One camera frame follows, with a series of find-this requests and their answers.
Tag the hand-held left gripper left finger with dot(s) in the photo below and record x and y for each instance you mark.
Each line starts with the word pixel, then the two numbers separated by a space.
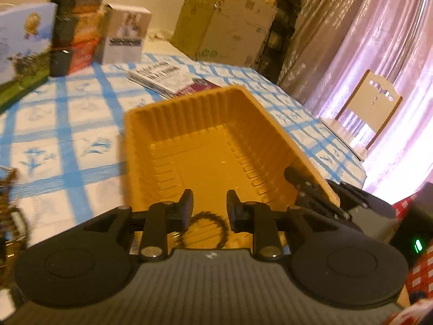
pixel 185 210

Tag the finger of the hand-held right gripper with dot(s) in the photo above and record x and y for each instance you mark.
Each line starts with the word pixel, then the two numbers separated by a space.
pixel 321 206
pixel 301 179

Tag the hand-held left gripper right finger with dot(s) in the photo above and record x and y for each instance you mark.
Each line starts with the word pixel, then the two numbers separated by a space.
pixel 234 211

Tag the yellow plastic tray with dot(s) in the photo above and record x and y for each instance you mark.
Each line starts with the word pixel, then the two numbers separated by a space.
pixel 203 155

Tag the red checkered cloth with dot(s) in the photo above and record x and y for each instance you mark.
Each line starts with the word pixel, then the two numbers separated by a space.
pixel 421 277

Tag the wooden chair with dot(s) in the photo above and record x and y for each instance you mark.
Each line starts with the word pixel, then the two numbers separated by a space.
pixel 368 101

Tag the maroon book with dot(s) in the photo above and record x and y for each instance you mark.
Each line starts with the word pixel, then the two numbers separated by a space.
pixel 199 86

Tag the white book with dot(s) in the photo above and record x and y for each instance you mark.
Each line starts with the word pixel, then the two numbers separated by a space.
pixel 162 76

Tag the blue checked tablecloth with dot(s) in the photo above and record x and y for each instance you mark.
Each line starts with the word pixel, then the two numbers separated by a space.
pixel 84 115

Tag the brown curtain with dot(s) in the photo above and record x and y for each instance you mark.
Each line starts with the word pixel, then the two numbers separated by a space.
pixel 324 27

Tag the open cardboard box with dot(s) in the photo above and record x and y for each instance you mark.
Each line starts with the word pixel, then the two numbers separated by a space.
pixel 230 30

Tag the pink sheer curtain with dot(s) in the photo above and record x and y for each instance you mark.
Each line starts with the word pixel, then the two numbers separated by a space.
pixel 399 40

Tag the gold metallic object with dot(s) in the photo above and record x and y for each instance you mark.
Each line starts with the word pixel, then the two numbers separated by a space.
pixel 10 210

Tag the white product box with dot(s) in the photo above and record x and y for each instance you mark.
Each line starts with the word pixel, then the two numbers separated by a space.
pixel 123 34

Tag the red instant noodle bowl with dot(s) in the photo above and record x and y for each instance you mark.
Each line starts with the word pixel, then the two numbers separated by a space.
pixel 72 59

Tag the orange snack box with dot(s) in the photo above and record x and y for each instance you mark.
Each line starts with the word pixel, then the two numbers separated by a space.
pixel 79 28

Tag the blue landscape printed box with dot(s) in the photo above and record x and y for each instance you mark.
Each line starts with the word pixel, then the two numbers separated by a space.
pixel 23 50

